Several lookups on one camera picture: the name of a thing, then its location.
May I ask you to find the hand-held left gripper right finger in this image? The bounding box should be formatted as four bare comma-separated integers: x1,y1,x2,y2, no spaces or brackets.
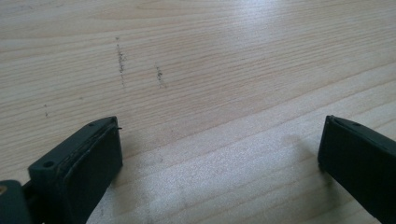
317,115,396,224

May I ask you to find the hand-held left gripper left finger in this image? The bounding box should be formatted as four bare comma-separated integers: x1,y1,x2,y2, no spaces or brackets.
21,116,124,224

